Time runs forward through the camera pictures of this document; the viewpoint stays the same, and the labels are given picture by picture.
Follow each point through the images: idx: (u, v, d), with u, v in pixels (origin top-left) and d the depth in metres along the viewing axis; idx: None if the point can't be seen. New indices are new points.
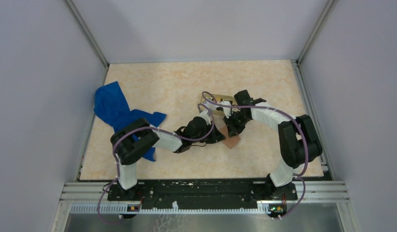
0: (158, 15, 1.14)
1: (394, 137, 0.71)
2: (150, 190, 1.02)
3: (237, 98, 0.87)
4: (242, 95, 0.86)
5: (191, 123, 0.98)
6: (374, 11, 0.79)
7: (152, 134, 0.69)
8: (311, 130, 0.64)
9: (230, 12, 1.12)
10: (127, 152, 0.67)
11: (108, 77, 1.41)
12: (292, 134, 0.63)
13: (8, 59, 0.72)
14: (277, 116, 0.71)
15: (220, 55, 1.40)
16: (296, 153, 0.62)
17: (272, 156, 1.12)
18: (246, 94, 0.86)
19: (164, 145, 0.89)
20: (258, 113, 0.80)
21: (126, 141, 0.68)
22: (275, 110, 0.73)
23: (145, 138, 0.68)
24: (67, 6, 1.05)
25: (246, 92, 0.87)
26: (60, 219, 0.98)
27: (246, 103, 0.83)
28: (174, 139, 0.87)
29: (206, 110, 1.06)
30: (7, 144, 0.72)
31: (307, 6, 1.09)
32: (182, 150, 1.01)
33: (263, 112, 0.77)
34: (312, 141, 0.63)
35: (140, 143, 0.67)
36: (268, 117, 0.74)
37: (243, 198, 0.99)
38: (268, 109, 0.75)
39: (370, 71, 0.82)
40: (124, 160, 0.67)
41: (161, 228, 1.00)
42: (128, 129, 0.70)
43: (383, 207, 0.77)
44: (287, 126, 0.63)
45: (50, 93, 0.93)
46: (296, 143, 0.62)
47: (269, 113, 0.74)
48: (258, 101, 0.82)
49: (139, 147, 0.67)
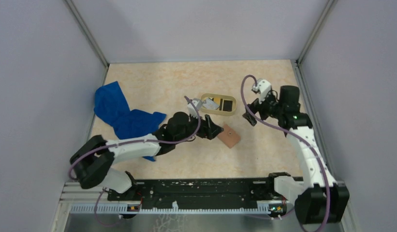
0: (158, 16, 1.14)
1: (394, 137, 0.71)
2: (150, 190, 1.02)
3: (285, 94, 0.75)
4: (291, 97, 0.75)
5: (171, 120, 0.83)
6: (374, 11, 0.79)
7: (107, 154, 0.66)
8: (340, 204, 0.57)
9: (230, 11, 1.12)
10: (83, 175, 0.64)
11: (108, 77, 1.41)
12: (319, 203, 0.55)
13: (8, 58, 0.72)
14: (313, 168, 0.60)
15: (220, 55, 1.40)
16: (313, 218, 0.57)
17: (272, 156, 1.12)
18: (295, 98, 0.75)
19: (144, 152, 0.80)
20: (294, 141, 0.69)
21: (84, 164, 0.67)
22: (316, 158, 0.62)
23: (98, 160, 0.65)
24: (67, 6, 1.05)
25: (298, 94, 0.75)
26: (60, 219, 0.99)
27: (289, 108, 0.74)
28: (146, 144, 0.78)
29: (189, 105, 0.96)
30: (7, 144, 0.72)
31: (306, 6, 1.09)
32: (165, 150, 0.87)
33: (301, 148, 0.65)
34: (334, 213, 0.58)
35: (94, 166, 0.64)
36: (304, 158, 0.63)
37: (243, 198, 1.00)
38: (308, 150, 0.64)
39: (370, 71, 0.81)
40: (83, 184, 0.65)
41: (161, 228, 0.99)
42: (84, 151, 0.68)
43: (383, 207, 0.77)
44: (318, 196, 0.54)
45: (50, 93, 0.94)
46: (316, 210, 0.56)
47: (308, 156, 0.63)
48: (302, 122, 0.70)
49: (93, 170, 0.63)
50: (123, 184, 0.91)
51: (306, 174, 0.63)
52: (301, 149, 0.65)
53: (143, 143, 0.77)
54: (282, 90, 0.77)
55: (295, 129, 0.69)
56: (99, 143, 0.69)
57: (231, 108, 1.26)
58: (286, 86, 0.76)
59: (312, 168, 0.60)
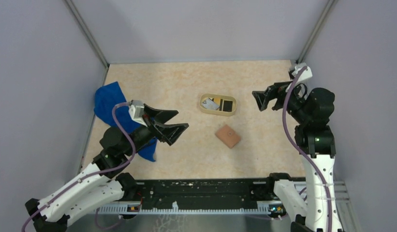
0: (158, 16, 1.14)
1: (394, 137, 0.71)
2: (150, 190, 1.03)
3: (316, 107, 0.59)
4: (324, 113, 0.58)
5: (104, 141, 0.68)
6: (374, 11, 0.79)
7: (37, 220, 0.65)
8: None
9: (230, 12, 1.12)
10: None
11: (108, 77, 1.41)
12: None
13: (8, 59, 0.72)
14: (321, 212, 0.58)
15: (220, 56, 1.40)
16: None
17: (272, 156, 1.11)
18: (328, 113, 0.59)
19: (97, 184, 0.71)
20: (308, 169, 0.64)
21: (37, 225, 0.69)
22: (328, 200, 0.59)
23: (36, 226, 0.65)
24: (67, 6, 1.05)
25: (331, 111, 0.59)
26: None
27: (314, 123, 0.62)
28: (85, 181, 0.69)
29: (129, 108, 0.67)
30: (7, 144, 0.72)
31: (306, 7, 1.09)
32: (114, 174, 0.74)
33: (316, 182, 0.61)
34: None
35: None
36: (314, 195, 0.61)
37: (243, 198, 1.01)
38: (323, 188, 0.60)
39: (370, 71, 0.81)
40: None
41: (161, 228, 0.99)
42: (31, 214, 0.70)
43: (384, 207, 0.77)
44: None
45: (50, 94, 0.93)
46: None
47: (319, 195, 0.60)
48: (323, 145, 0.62)
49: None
50: (114, 196, 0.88)
51: (311, 211, 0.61)
52: (314, 184, 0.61)
53: (79, 184, 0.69)
54: (314, 98, 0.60)
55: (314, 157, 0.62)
56: (34, 207, 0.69)
57: (231, 109, 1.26)
58: (321, 96, 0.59)
59: (319, 210, 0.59)
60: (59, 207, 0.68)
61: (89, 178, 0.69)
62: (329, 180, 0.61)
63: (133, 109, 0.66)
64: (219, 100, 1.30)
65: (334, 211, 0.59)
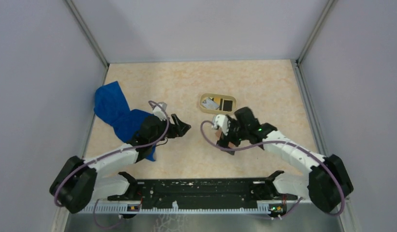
0: (158, 15, 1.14)
1: (394, 137, 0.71)
2: (150, 190, 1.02)
3: (239, 119, 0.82)
4: (246, 117, 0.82)
5: (143, 124, 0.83)
6: (374, 11, 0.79)
7: (88, 170, 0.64)
8: (343, 170, 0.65)
9: (230, 12, 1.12)
10: (68, 197, 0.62)
11: (108, 77, 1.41)
12: (325, 181, 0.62)
13: (7, 58, 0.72)
14: (301, 157, 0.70)
15: (220, 55, 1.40)
16: (332, 197, 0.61)
17: (272, 156, 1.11)
18: (250, 116, 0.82)
19: (126, 159, 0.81)
20: (271, 147, 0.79)
21: (67, 188, 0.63)
22: (297, 147, 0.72)
23: (80, 180, 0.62)
24: (67, 6, 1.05)
25: (250, 111, 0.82)
26: (60, 218, 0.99)
27: (250, 127, 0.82)
28: (125, 151, 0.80)
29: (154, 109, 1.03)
30: (7, 144, 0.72)
31: (306, 7, 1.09)
32: (144, 155, 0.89)
33: (280, 147, 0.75)
34: (344, 182, 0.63)
35: (75, 189, 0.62)
36: (288, 154, 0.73)
37: (243, 198, 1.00)
38: (286, 145, 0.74)
39: (370, 71, 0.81)
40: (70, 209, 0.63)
41: (161, 228, 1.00)
42: (66, 172, 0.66)
43: (383, 207, 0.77)
44: (319, 175, 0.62)
45: (50, 94, 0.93)
46: (329, 186, 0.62)
47: (289, 151, 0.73)
48: (268, 130, 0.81)
49: (76, 192, 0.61)
50: (121, 186, 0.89)
51: (300, 165, 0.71)
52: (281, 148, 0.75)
53: (121, 152, 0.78)
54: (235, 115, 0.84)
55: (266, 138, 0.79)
56: (79, 162, 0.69)
57: (231, 108, 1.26)
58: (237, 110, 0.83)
59: (300, 157, 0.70)
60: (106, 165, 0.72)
61: (128, 150, 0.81)
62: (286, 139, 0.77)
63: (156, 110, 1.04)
64: (219, 100, 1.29)
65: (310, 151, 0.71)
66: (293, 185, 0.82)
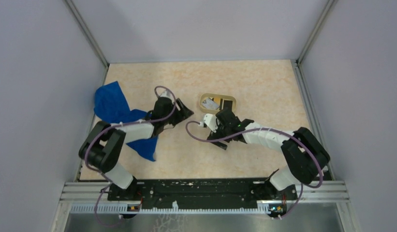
0: (158, 16, 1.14)
1: (394, 137, 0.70)
2: (150, 190, 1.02)
3: (221, 118, 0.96)
4: (228, 115, 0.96)
5: (157, 104, 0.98)
6: (374, 10, 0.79)
7: (117, 131, 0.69)
8: (313, 139, 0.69)
9: (230, 12, 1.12)
10: (99, 157, 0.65)
11: (108, 77, 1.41)
12: (299, 152, 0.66)
13: (7, 59, 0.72)
14: (274, 136, 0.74)
15: (220, 55, 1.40)
16: (309, 168, 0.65)
17: (272, 156, 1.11)
18: (230, 115, 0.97)
19: (143, 132, 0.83)
20: (252, 137, 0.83)
21: (96, 150, 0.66)
22: (270, 129, 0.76)
23: (110, 139, 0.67)
24: (67, 6, 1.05)
25: (230, 111, 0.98)
26: (60, 219, 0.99)
27: (231, 124, 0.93)
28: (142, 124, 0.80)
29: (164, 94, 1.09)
30: (7, 144, 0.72)
31: (306, 7, 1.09)
32: (157, 131, 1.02)
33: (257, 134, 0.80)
34: (318, 152, 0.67)
35: (106, 148, 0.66)
36: (264, 138, 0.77)
37: (243, 198, 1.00)
38: (261, 130, 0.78)
39: (370, 71, 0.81)
40: (103, 168, 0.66)
41: (161, 228, 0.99)
42: (92, 137, 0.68)
43: (384, 207, 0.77)
44: (290, 146, 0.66)
45: (50, 94, 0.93)
46: (304, 159, 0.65)
47: (264, 136, 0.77)
48: (246, 123, 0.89)
49: (109, 150, 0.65)
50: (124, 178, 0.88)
51: (275, 144, 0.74)
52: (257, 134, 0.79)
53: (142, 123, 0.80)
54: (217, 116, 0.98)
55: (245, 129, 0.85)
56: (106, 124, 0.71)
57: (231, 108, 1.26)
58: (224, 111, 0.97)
59: (273, 137, 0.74)
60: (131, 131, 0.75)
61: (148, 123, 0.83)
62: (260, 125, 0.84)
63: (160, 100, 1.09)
64: (219, 100, 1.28)
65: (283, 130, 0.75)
66: (286, 177, 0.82)
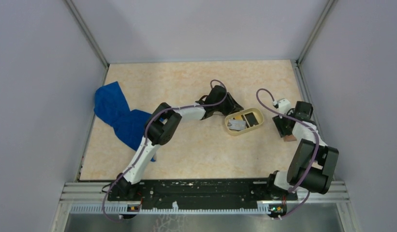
0: (159, 16, 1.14)
1: (395, 137, 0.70)
2: (150, 190, 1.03)
3: (298, 106, 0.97)
4: (305, 107, 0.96)
5: (213, 90, 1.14)
6: (374, 11, 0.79)
7: (175, 114, 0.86)
8: (330, 163, 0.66)
9: (230, 12, 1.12)
10: (159, 132, 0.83)
11: (108, 77, 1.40)
12: (305, 154, 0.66)
13: (7, 58, 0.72)
14: (309, 136, 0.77)
15: (220, 56, 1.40)
16: (297, 173, 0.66)
17: (272, 156, 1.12)
18: (306, 109, 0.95)
19: (197, 114, 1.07)
20: (298, 129, 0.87)
21: (156, 126, 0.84)
22: (313, 132, 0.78)
23: (170, 119, 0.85)
24: (67, 6, 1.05)
25: (310, 107, 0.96)
26: (60, 219, 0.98)
27: (299, 115, 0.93)
28: (196, 108, 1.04)
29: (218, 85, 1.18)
30: (7, 143, 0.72)
31: (306, 7, 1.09)
32: (207, 115, 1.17)
33: (302, 128, 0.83)
34: (322, 175, 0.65)
35: (167, 125, 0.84)
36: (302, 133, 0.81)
37: (243, 198, 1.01)
38: (307, 128, 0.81)
39: (371, 71, 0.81)
40: (160, 141, 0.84)
41: (161, 228, 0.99)
42: (155, 114, 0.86)
43: (383, 207, 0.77)
44: (306, 145, 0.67)
45: (50, 94, 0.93)
46: (304, 164, 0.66)
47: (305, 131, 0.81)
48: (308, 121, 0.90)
49: (167, 128, 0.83)
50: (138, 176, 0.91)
51: None
52: (302, 128, 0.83)
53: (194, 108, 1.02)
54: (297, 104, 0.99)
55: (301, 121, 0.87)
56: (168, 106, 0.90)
57: (257, 122, 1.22)
58: (303, 104, 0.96)
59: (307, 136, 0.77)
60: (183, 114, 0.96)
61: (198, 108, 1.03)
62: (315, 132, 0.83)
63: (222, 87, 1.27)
64: (241, 117, 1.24)
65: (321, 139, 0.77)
66: None
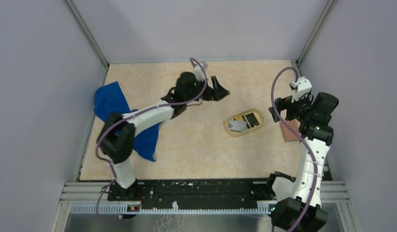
0: (159, 16, 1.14)
1: (395, 137, 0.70)
2: (150, 190, 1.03)
3: (318, 100, 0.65)
4: (326, 107, 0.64)
5: (179, 80, 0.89)
6: (374, 10, 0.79)
7: (129, 124, 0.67)
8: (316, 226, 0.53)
9: (230, 12, 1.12)
10: (113, 147, 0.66)
11: (108, 78, 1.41)
12: (290, 214, 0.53)
13: (7, 58, 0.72)
14: (305, 182, 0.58)
15: (220, 55, 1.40)
16: (277, 222, 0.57)
17: (272, 156, 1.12)
18: (328, 109, 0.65)
19: (162, 116, 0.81)
20: (302, 150, 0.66)
21: (110, 141, 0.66)
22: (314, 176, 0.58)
23: (124, 131, 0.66)
24: (67, 7, 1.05)
25: (334, 107, 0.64)
26: (60, 219, 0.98)
27: (317, 117, 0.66)
28: (160, 108, 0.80)
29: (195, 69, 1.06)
30: (7, 143, 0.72)
31: (306, 7, 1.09)
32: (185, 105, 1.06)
33: (306, 157, 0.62)
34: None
35: (120, 141, 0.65)
36: (302, 168, 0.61)
37: (243, 198, 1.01)
38: (311, 163, 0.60)
39: (371, 70, 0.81)
40: (116, 157, 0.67)
41: (161, 228, 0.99)
42: (107, 127, 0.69)
43: (384, 208, 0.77)
44: (292, 207, 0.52)
45: (50, 94, 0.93)
46: (286, 220, 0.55)
47: (307, 169, 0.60)
48: (326, 132, 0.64)
49: (121, 143, 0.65)
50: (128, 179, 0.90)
51: (297, 182, 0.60)
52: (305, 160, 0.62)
53: (157, 108, 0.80)
54: (318, 95, 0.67)
55: (312, 138, 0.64)
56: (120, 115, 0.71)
57: (257, 122, 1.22)
58: (327, 99, 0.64)
59: (303, 182, 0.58)
60: (143, 121, 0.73)
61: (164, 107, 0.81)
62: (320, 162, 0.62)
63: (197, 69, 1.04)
64: (241, 118, 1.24)
65: (317, 189, 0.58)
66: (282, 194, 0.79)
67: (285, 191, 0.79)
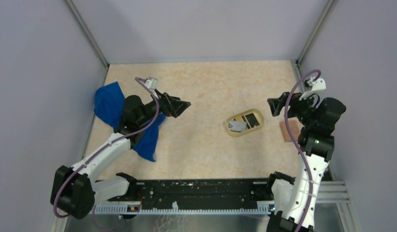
0: (159, 16, 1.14)
1: (395, 137, 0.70)
2: (150, 190, 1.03)
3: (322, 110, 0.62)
4: (330, 118, 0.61)
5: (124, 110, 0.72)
6: (374, 10, 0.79)
7: (80, 178, 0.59)
8: None
9: (230, 12, 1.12)
10: (71, 205, 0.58)
11: (108, 78, 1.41)
12: None
13: (7, 58, 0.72)
14: (300, 202, 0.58)
15: (220, 56, 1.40)
16: None
17: (272, 156, 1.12)
18: (331, 120, 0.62)
19: (122, 149, 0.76)
20: (300, 165, 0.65)
21: (65, 199, 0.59)
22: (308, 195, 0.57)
23: (75, 186, 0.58)
24: (67, 6, 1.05)
25: (338, 117, 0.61)
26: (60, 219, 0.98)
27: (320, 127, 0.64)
28: (114, 144, 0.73)
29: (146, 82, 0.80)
30: (7, 143, 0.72)
31: (305, 7, 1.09)
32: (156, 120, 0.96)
33: (301, 174, 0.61)
34: None
35: (74, 194, 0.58)
36: (297, 186, 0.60)
37: (243, 198, 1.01)
38: (305, 182, 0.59)
39: (371, 71, 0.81)
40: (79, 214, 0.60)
41: (161, 228, 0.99)
42: (58, 187, 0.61)
43: (383, 208, 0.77)
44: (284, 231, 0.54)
45: (50, 94, 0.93)
46: None
47: (301, 188, 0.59)
48: (325, 145, 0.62)
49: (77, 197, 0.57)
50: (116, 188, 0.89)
51: (291, 199, 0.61)
52: (300, 178, 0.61)
53: (110, 146, 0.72)
54: (322, 102, 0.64)
55: (309, 152, 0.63)
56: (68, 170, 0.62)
57: (257, 122, 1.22)
58: (332, 107, 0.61)
59: (297, 202, 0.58)
60: (97, 166, 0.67)
61: (118, 141, 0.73)
62: (316, 180, 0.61)
63: (149, 82, 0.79)
64: (241, 118, 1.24)
65: (312, 209, 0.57)
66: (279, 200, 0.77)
67: (282, 195, 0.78)
